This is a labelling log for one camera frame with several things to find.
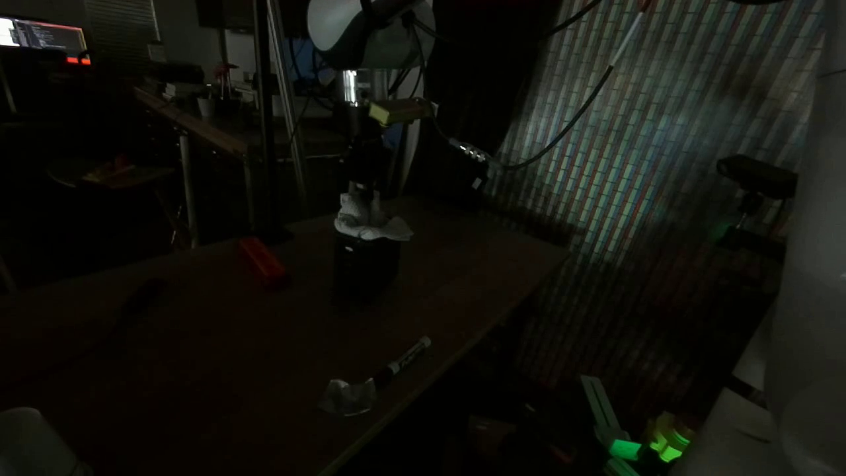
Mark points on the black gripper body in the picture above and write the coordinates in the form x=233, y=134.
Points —
x=367, y=153

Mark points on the white textured cloth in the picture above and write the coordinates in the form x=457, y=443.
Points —
x=372, y=225

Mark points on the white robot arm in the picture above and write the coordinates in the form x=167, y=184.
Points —
x=362, y=29

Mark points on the dark cup with white item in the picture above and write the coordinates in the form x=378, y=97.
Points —
x=367, y=267

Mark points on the dark metal pole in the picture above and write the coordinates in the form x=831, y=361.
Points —
x=265, y=115

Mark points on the red block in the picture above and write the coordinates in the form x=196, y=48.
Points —
x=263, y=259

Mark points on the wooden side desk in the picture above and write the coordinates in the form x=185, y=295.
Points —
x=208, y=134

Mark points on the crumpled clear plastic wrap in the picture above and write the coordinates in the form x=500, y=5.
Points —
x=347, y=397

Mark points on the stack of papers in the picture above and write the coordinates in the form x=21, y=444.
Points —
x=121, y=173

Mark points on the electronic device lit display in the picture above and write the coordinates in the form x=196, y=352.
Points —
x=43, y=38

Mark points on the green glowing block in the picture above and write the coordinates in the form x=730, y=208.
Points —
x=625, y=447

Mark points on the yellow-green glowing clamp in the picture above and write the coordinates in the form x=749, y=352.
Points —
x=674, y=443

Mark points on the grey rounded object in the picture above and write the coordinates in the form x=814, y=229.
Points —
x=31, y=443

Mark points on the white round column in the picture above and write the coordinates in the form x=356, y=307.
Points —
x=816, y=246

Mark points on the yellowish wrist camera box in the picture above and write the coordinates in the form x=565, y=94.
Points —
x=400, y=111

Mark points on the black clamp mount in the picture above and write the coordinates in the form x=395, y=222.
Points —
x=756, y=175

